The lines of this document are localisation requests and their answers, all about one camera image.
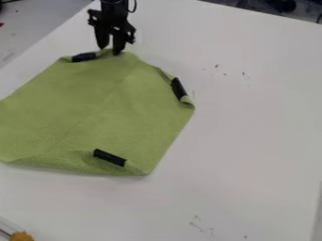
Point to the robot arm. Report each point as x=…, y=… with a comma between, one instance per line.
x=113, y=4

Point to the yellow toy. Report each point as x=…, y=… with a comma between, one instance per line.
x=21, y=236

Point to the green cloth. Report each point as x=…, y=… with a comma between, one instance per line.
x=92, y=113

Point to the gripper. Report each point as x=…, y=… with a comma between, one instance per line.
x=113, y=20

